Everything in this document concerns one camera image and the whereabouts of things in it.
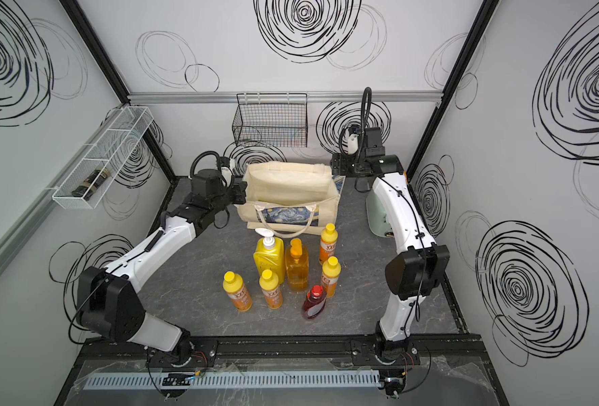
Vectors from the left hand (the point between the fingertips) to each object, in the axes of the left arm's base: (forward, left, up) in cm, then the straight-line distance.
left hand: (245, 182), depth 83 cm
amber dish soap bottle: (-25, -18, -10) cm, 32 cm away
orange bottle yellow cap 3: (-32, -11, -6) cm, 34 cm away
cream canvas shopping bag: (+9, -14, -18) cm, 24 cm away
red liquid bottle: (-34, -24, -11) cm, 43 cm away
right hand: (+5, -32, +6) cm, 33 cm away
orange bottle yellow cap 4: (-32, -1, -7) cm, 33 cm away
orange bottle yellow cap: (-17, -28, -7) cm, 33 cm away
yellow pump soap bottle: (-23, -10, -6) cm, 26 cm away
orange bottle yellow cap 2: (-28, -28, -7) cm, 40 cm away
